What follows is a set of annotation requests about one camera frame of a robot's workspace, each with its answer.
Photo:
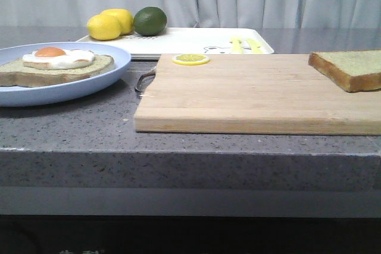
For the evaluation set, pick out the fried egg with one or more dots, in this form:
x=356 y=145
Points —
x=54 y=58

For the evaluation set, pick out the bread slice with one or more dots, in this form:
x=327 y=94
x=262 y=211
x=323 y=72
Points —
x=353 y=71
x=15 y=73

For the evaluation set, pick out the light blue plate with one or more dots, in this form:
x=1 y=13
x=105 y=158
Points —
x=31 y=96

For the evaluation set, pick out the white tray with bear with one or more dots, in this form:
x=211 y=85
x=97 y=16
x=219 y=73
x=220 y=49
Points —
x=179 y=40

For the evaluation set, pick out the lemon slice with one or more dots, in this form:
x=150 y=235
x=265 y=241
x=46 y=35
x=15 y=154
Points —
x=190 y=59

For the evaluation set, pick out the wooden cutting board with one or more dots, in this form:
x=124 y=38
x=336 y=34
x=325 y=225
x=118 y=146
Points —
x=253 y=94

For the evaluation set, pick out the green lime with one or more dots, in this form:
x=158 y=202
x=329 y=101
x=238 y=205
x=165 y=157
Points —
x=149 y=21

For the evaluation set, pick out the rear yellow lemon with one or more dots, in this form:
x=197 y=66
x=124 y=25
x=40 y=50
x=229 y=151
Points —
x=125 y=18

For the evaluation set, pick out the yellow lemon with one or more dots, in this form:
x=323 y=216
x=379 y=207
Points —
x=125 y=18
x=104 y=27

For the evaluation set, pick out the front yellow lemon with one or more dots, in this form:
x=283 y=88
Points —
x=104 y=27

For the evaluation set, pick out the metal cutting board handle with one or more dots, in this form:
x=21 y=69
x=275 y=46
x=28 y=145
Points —
x=142 y=78

